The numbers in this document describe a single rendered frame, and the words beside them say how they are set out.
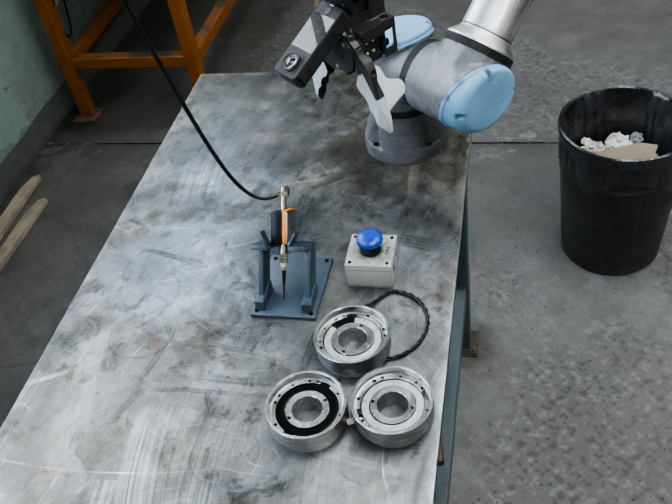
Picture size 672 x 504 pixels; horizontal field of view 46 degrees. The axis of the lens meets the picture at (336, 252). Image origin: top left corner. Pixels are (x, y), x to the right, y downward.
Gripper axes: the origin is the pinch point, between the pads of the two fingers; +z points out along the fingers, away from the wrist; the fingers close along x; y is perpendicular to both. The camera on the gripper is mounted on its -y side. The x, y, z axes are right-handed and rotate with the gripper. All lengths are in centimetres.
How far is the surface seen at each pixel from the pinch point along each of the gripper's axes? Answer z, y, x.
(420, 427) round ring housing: 18.6, -22.6, -34.0
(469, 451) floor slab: 102, 17, -3
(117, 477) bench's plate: 22, -53, -10
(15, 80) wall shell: 71, 7, 209
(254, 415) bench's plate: 21.8, -34.8, -15.0
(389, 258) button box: 17.5, -5.1, -10.7
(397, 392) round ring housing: 19.2, -20.6, -27.9
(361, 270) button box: 18.4, -9.0, -8.6
